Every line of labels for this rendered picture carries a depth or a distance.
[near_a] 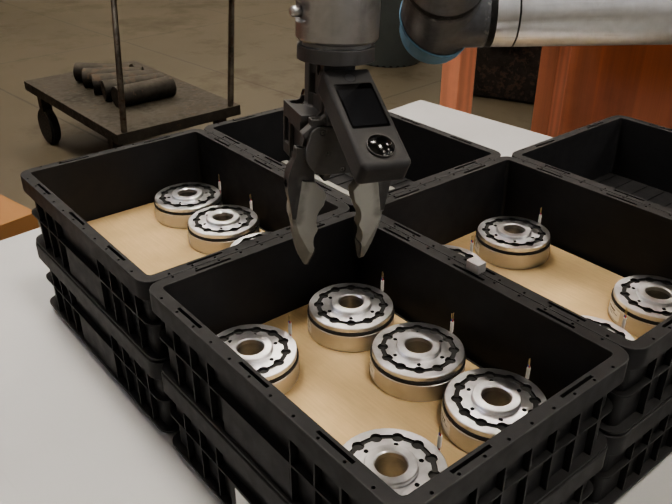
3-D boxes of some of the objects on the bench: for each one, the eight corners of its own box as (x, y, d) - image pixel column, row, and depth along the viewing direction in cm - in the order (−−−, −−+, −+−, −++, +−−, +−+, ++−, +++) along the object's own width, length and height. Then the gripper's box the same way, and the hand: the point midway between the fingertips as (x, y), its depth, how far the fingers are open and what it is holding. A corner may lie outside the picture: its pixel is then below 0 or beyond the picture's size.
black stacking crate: (729, 408, 95) (754, 332, 90) (595, 526, 79) (615, 443, 73) (491, 283, 123) (498, 218, 117) (354, 352, 106) (355, 281, 100)
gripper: (377, 32, 72) (365, 228, 82) (257, 35, 69) (259, 240, 78) (413, 49, 65) (396, 262, 75) (281, 53, 62) (281, 277, 71)
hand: (336, 252), depth 73 cm, fingers open, 5 cm apart
